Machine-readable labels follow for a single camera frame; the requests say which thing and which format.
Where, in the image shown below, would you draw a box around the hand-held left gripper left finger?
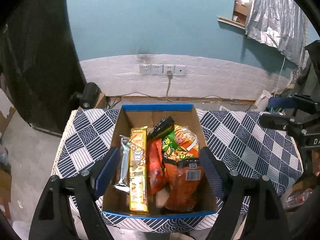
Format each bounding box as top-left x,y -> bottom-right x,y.
29,146 -> 122,240

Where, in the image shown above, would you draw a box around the cardboard box with blue edges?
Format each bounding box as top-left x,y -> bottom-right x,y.
101,104 -> 219,217

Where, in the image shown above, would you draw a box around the wooden window ledge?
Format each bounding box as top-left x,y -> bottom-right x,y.
217,16 -> 247,30

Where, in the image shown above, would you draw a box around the short foil wafer pack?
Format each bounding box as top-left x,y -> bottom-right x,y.
113,135 -> 131,193

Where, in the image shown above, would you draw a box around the dark grey hanging towel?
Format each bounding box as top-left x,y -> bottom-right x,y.
290,40 -> 320,95

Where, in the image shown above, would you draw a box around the thin white cable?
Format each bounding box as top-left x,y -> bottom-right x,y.
279,56 -> 286,93

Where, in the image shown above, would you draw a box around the thin black cable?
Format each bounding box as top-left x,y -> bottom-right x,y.
106,95 -> 123,109

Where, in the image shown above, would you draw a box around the silver foil curtain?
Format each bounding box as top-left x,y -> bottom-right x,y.
245,0 -> 312,63

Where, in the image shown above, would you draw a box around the blue white patterned tablecloth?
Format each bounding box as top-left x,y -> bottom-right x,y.
51,108 -> 304,233

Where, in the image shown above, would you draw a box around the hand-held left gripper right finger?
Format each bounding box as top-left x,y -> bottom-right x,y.
199,146 -> 292,240

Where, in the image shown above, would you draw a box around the clear plastic bottle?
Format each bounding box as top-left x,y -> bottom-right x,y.
285,189 -> 314,208

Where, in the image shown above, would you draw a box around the white electric kettle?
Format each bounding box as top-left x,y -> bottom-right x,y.
252,89 -> 273,112

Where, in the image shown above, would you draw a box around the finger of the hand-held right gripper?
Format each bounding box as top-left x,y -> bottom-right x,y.
269,94 -> 320,115
259,114 -> 304,137

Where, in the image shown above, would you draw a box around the long yellow wafer pack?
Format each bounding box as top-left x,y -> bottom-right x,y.
129,126 -> 150,215

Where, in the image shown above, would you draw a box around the black panel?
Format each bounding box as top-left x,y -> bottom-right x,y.
0,0 -> 87,137

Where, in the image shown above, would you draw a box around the red translucent snack packet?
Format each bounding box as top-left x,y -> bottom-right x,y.
146,139 -> 168,195

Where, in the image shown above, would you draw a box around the orange fries snack bag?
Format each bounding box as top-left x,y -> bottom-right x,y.
174,124 -> 200,155

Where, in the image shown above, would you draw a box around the brown cardboard carton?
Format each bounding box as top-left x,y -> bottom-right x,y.
232,0 -> 250,23

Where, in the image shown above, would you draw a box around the orange chips bag black ends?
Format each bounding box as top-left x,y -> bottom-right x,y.
162,157 -> 204,212

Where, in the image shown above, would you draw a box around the black snack packet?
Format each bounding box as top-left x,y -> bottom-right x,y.
147,116 -> 175,140

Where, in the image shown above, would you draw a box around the green peanut snack bag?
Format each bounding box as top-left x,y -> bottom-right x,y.
161,130 -> 198,162

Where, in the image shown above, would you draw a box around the grey plug with cable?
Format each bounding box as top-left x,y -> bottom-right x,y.
165,70 -> 180,100

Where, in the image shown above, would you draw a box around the black round knob mount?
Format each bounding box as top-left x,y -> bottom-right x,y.
71,82 -> 102,109

